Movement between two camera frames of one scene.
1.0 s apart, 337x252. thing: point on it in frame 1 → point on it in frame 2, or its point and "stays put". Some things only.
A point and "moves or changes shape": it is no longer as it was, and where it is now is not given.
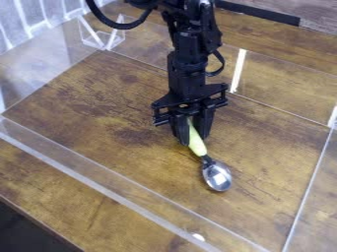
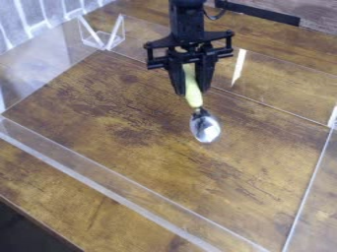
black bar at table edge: x=259 y=13 stays put
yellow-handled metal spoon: x=216 y=173 moves or changes shape
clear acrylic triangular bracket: x=104 y=39 stays put
